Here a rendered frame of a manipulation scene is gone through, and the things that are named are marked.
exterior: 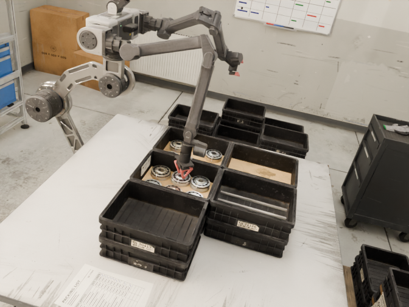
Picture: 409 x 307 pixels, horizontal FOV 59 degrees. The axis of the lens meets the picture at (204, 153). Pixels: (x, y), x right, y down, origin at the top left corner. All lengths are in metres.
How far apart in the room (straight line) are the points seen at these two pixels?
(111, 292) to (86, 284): 0.11
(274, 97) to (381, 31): 1.45
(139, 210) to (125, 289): 0.36
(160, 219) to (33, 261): 0.56
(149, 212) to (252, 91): 3.50
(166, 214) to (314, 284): 0.74
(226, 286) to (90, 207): 0.79
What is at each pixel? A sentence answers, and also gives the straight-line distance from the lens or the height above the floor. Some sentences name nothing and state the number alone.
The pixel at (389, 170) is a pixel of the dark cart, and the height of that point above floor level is 0.65.
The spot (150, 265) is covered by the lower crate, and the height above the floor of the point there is 0.75.
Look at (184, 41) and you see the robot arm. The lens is 1.73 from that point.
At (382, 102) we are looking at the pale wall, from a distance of 5.14.
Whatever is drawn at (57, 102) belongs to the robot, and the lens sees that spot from 2.49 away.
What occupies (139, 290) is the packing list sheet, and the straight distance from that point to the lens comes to 1.60.
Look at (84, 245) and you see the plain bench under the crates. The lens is 1.77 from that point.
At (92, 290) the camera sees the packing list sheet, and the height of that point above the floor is 0.70.
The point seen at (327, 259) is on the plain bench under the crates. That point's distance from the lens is 1.96.
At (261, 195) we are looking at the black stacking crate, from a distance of 1.96.
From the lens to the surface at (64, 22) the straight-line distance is 5.12.
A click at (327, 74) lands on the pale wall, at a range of 4.92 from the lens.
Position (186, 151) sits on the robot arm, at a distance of 1.80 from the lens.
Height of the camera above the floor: 1.98
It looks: 32 degrees down
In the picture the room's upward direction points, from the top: 10 degrees clockwise
